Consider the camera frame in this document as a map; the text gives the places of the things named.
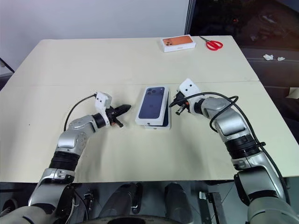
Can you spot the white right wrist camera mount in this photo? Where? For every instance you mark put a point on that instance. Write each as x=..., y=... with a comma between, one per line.
x=190, y=87

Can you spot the dark rounded shape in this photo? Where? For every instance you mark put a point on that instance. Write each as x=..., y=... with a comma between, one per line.
x=123, y=198
x=178, y=198

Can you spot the orange-print white phone box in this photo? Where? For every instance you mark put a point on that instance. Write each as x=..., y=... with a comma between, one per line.
x=178, y=44

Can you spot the dark curved robot torso rim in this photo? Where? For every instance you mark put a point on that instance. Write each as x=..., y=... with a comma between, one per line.
x=149, y=220

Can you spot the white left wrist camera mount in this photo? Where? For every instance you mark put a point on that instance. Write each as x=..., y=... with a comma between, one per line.
x=102, y=98

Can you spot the grey window frame post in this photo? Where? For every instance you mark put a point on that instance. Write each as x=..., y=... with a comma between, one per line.
x=189, y=17

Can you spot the white box lid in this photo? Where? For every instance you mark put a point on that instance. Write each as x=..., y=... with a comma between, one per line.
x=151, y=105

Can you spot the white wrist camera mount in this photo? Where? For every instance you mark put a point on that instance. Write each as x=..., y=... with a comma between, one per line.
x=102, y=98
x=190, y=87

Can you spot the white box bottom tray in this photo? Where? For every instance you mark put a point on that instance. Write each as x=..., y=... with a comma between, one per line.
x=158, y=127

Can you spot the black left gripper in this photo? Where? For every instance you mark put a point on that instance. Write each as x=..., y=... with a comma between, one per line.
x=113, y=115

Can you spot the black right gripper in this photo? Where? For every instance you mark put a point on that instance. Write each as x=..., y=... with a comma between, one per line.
x=183, y=102

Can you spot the crumpled white paper scrap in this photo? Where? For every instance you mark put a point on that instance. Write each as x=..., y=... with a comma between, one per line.
x=281, y=58
x=268, y=57

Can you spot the black clamp under table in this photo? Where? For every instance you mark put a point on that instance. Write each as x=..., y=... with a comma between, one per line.
x=88, y=200

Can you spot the black metal frame bracket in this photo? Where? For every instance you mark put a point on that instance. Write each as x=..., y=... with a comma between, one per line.
x=215, y=207

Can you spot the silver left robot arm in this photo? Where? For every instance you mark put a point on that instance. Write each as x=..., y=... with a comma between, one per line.
x=77, y=130

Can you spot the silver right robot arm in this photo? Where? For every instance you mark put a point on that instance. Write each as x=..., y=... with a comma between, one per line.
x=233, y=126

